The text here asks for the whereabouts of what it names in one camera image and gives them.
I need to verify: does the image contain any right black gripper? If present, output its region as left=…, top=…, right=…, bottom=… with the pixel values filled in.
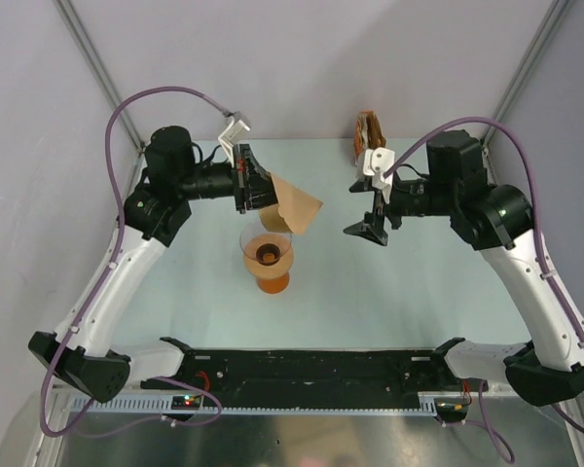
left=344, top=172, right=456, bottom=246

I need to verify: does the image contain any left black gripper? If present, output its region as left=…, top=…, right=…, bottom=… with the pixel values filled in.
left=176, top=144, right=294, bottom=215

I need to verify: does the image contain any brown paper coffee filter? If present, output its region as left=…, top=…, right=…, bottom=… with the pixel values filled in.
left=259, top=174, right=323, bottom=235

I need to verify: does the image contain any glass flask with orange liquid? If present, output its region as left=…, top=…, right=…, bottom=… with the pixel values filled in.
left=256, top=272, right=290, bottom=295

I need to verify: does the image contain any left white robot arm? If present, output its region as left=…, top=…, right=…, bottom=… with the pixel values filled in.
left=28, top=117, right=277, bottom=403

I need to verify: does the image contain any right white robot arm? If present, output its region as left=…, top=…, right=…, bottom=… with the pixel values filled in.
left=344, top=130, right=584, bottom=407

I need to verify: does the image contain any orange coffee filter package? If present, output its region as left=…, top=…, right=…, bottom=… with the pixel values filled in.
left=353, top=111, right=386, bottom=165

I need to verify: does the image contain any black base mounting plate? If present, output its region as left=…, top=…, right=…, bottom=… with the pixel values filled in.
left=139, top=347, right=491, bottom=410

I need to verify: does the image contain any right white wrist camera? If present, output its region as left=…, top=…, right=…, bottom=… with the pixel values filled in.
left=356, top=147, right=395, bottom=195

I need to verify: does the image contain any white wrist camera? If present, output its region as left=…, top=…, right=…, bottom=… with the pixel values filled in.
left=218, top=112, right=251, bottom=165
left=356, top=147, right=395, bottom=195

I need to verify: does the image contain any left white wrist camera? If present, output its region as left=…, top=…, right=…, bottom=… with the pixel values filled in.
left=218, top=112, right=251, bottom=165

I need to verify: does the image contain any aluminium front rail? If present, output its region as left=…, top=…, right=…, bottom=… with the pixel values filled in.
left=53, top=354, right=578, bottom=396

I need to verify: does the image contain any left aluminium frame post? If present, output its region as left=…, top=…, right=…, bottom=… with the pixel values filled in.
left=53, top=0, right=147, bottom=152

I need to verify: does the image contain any aluminium frame post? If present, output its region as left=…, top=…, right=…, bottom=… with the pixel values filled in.
left=53, top=0, right=147, bottom=152
left=479, top=0, right=573, bottom=157

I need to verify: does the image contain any right aluminium frame post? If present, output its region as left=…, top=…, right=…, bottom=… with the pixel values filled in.
left=479, top=0, right=573, bottom=157

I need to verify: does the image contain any grey slotted cable duct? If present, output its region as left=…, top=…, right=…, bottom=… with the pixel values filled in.
left=88, top=393, right=472, bottom=416

